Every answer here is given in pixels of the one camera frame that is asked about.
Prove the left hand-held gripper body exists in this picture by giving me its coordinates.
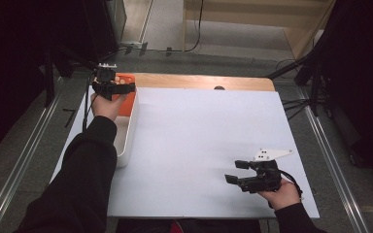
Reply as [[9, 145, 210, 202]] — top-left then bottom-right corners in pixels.
[[91, 62, 121, 101]]

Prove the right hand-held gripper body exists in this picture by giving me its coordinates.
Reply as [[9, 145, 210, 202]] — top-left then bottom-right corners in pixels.
[[237, 148, 294, 194]]

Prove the orange phone case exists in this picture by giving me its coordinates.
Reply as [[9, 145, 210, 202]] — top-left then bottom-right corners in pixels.
[[111, 73, 137, 117]]

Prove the white plastic bin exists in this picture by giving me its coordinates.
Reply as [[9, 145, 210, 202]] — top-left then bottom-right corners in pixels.
[[110, 84, 140, 169]]

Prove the person's right hand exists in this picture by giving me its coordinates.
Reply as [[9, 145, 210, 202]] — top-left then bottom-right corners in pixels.
[[256, 178, 303, 212]]

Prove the person's left hand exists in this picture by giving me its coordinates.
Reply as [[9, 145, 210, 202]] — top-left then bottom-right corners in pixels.
[[90, 91, 129, 122]]

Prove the white board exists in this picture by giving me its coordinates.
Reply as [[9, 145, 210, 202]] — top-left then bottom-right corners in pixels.
[[50, 86, 321, 219]]

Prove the wooden table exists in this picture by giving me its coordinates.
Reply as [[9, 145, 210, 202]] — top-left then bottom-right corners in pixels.
[[132, 72, 276, 92]]

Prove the black tripod stand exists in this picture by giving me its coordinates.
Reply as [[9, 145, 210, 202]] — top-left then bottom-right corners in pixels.
[[266, 48, 331, 117], [43, 45, 103, 108]]

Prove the black curtain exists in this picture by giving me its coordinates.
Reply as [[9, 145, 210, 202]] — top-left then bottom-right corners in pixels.
[[0, 0, 120, 159], [314, 0, 373, 183]]

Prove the person's dark clothing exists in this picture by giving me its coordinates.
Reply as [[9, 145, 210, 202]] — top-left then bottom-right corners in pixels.
[[115, 217, 261, 233]]

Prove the light wooden shelf unit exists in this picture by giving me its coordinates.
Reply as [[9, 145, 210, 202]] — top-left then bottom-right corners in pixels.
[[183, 0, 336, 59]]

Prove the right hand-held gripper black cable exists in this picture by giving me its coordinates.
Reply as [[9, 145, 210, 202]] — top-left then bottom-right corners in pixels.
[[279, 169, 304, 199]]

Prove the hand-held gripper black cable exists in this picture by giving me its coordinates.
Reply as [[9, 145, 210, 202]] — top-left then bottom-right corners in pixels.
[[82, 69, 100, 133], [279, 169, 304, 199]]

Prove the left hand-held gripper black cable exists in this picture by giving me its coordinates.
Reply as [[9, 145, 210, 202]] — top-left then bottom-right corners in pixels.
[[82, 69, 100, 133]]

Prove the metal floor rail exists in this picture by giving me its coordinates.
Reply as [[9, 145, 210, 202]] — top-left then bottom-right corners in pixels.
[[0, 93, 62, 233], [295, 86, 370, 233]]

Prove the black hanging cable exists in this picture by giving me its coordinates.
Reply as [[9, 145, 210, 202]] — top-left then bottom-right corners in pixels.
[[184, 0, 205, 52]]

